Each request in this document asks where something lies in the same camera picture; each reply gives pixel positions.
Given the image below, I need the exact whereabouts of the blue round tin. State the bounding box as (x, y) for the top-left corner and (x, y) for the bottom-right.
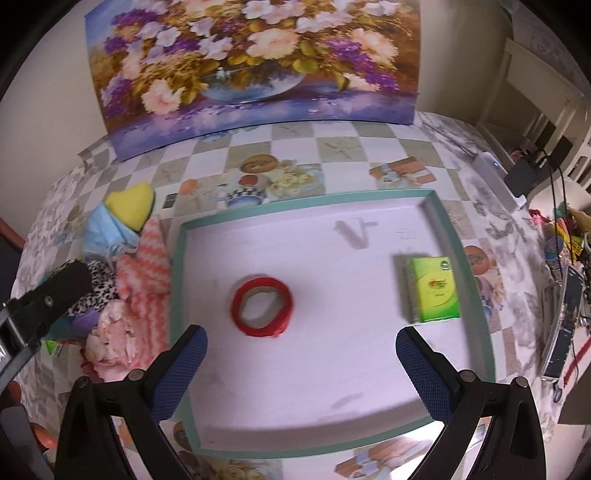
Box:
(544, 236), (571, 273)

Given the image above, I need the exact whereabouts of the reddish brown chair back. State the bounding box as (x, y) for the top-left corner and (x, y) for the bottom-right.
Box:
(0, 217), (26, 252)

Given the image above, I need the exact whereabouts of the white wooden shelf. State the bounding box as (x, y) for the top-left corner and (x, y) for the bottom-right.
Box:
(475, 37), (591, 153)

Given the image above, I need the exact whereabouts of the white power strip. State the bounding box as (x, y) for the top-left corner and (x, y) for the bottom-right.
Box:
(473, 151), (527, 213)

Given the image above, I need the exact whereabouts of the checked printed tablecloth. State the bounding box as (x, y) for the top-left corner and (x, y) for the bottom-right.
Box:
(14, 111), (591, 480)

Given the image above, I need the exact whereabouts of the black cable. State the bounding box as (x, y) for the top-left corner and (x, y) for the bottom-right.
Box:
(540, 148), (570, 217)

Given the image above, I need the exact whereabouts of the pink zigzag cloth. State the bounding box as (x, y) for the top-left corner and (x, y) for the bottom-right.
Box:
(115, 217), (172, 365)

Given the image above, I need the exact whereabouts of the red tape roll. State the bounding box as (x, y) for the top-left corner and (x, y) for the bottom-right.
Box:
(231, 276), (294, 339)

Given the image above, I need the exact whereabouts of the dark flat device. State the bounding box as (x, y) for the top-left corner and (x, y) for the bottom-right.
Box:
(540, 265), (587, 379)

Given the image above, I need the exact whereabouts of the yellow sponge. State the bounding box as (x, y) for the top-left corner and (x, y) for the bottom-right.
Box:
(104, 181), (157, 232)

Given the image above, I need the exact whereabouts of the flower painting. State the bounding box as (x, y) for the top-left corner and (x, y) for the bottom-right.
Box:
(85, 0), (422, 161)

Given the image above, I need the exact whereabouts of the black power adapter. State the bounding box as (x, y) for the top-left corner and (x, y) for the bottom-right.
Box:
(505, 157), (541, 197)

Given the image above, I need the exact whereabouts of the leopard print scrunchie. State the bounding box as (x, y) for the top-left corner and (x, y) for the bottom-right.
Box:
(65, 260), (121, 319)

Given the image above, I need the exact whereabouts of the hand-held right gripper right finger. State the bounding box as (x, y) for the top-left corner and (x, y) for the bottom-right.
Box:
(396, 326), (548, 480)

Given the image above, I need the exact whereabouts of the colourful plastic clutter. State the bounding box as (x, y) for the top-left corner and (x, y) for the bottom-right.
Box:
(529, 207), (591, 259)

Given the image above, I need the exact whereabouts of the white tray with teal rim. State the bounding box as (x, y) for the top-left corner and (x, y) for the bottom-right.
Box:
(168, 189), (495, 460)

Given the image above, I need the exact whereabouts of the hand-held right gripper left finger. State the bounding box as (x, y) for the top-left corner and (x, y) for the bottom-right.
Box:
(54, 324), (208, 480)

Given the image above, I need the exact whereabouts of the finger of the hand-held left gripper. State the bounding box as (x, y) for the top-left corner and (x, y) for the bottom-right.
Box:
(6, 259), (94, 340)

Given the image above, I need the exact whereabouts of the blue face mask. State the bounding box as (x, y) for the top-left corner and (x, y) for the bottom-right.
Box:
(83, 203), (141, 268)

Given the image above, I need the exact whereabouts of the pink floral cloth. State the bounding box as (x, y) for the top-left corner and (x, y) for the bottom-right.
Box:
(82, 300), (139, 384)

